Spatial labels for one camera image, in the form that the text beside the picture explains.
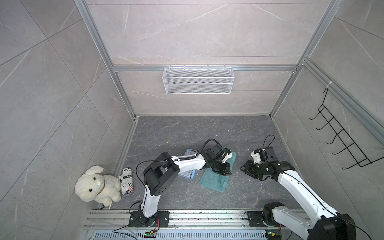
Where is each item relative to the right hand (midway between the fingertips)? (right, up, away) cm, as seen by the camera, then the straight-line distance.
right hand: (243, 169), depth 82 cm
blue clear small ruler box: (-31, -5, +6) cm, 32 cm away
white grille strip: (-33, -28, -12) cm, 45 cm away
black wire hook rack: (+40, +10, -23) cm, 47 cm away
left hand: (-5, -2, 0) cm, 6 cm away
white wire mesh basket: (-24, +56, +19) cm, 64 cm away
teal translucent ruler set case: (-15, -8, +2) cm, 17 cm away
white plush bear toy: (-75, -4, -13) cm, 76 cm away
